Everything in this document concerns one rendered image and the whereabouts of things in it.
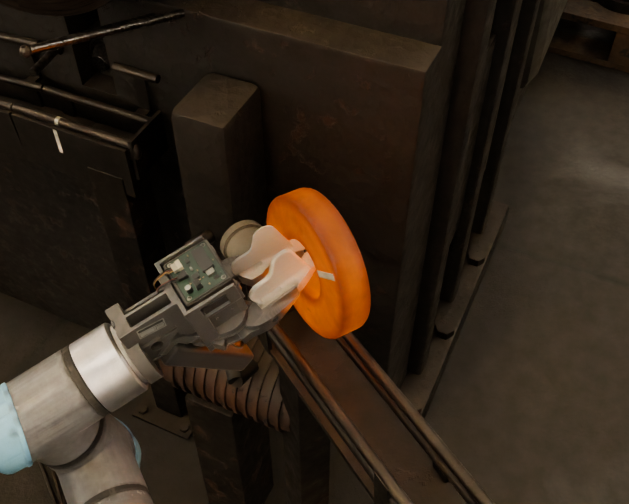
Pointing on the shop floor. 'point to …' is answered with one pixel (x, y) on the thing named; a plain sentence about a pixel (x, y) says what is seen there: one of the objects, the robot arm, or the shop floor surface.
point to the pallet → (621, 11)
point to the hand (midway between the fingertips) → (313, 251)
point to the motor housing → (234, 426)
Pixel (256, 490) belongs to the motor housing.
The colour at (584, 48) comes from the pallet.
